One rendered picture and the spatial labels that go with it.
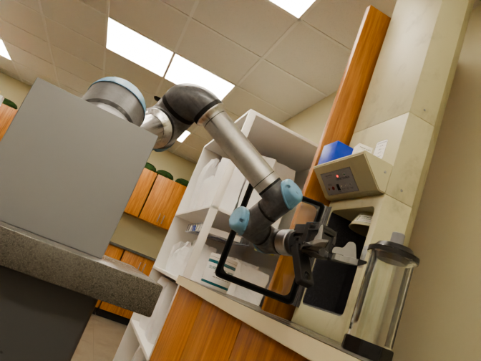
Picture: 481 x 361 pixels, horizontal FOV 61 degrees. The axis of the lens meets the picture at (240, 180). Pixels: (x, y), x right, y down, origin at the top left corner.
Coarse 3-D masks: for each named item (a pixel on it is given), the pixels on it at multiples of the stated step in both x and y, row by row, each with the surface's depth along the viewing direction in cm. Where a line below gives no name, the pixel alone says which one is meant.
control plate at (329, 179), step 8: (344, 168) 140; (328, 176) 151; (344, 176) 142; (352, 176) 138; (328, 184) 153; (344, 184) 144; (352, 184) 140; (328, 192) 155; (336, 192) 150; (344, 192) 145
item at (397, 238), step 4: (392, 232) 91; (396, 232) 90; (392, 236) 90; (396, 236) 90; (400, 236) 90; (404, 236) 90; (392, 240) 90; (396, 240) 89; (400, 240) 89; (384, 244) 87; (388, 244) 87; (392, 244) 87; (396, 244) 87; (400, 244) 87; (400, 248) 86; (404, 248) 86; (408, 248) 87; (412, 252) 87
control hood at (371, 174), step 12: (348, 156) 137; (360, 156) 131; (372, 156) 130; (324, 168) 152; (336, 168) 145; (360, 168) 133; (372, 168) 129; (384, 168) 130; (360, 180) 135; (372, 180) 130; (384, 180) 130; (324, 192) 157; (360, 192) 137; (372, 192) 132; (384, 192) 130
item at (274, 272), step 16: (256, 192) 159; (304, 208) 157; (272, 224) 155; (288, 224) 155; (240, 240) 154; (240, 256) 152; (256, 256) 152; (272, 256) 152; (288, 256) 152; (240, 272) 151; (256, 272) 151; (272, 272) 151; (288, 272) 151; (272, 288) 149; (288, 288) 149
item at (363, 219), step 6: (360, 216) 141; (366, 216) 139; (354, 222) 140; (360, 222) 138; (366, 222) 137; (354, 228) 149; (360, 228) 150; (366, 228) 150; (360, 234) 151; (366, 234) 151
